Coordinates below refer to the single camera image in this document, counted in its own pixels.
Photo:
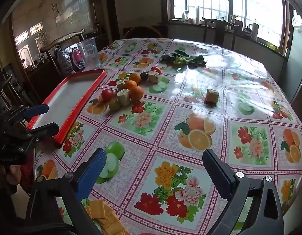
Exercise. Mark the grey refrigerator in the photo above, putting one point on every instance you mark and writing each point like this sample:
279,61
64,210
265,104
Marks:
297,61

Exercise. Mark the red tomato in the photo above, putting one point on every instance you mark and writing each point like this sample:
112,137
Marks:
107,95

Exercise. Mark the spray bottle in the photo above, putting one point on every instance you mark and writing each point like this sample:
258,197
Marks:
232,23

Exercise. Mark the small green fruit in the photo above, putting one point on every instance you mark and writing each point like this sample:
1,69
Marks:
114,105

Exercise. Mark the leafy green vegetable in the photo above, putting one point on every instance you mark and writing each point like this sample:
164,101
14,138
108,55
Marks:
182,58

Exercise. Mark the clear glass mug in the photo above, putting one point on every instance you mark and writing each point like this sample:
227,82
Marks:
88,53

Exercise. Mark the white plastic bag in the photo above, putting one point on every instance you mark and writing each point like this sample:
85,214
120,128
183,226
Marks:
297,20

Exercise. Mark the person's left hand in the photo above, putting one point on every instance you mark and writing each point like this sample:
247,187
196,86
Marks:
9,175

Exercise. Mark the window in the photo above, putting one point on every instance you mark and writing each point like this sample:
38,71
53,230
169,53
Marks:
207,0

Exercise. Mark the dark plum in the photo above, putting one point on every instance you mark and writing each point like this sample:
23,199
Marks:
144,76

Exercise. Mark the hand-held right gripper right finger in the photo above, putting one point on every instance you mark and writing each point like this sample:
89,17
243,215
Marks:
215,173

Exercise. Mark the pile of square crackers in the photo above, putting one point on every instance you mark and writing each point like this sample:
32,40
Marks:
106,219

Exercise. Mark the dark wooden chair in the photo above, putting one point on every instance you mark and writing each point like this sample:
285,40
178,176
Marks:
220,33

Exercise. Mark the red rimmed white tray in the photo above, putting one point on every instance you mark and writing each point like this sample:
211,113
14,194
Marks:
67,95

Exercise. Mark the red apple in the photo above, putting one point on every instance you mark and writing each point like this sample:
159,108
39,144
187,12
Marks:
156,69

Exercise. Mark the orange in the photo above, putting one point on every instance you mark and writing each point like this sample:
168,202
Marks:
136,93
130,85
135,77

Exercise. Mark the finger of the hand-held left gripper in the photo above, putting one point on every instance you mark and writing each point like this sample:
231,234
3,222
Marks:
47,130
37,110

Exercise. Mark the pink thermos bottle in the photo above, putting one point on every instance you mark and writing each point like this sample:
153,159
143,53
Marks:
78,56

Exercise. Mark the white paper roll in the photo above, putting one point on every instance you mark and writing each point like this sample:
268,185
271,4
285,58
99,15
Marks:
255,30

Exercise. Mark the wooden chair with curved top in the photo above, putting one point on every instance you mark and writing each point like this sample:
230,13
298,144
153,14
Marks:
60,40

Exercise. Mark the metal kettle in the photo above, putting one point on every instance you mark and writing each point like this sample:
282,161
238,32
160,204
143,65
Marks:
248,30

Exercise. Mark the fruit and flower printed tablecloth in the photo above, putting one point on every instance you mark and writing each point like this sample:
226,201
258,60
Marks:
165,132

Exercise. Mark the beige rice cake piece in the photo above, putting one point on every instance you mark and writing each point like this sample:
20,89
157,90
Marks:
123,97
212,95
154,76
120,84

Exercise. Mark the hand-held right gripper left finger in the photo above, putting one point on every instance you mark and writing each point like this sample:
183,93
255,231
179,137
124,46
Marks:
92,176

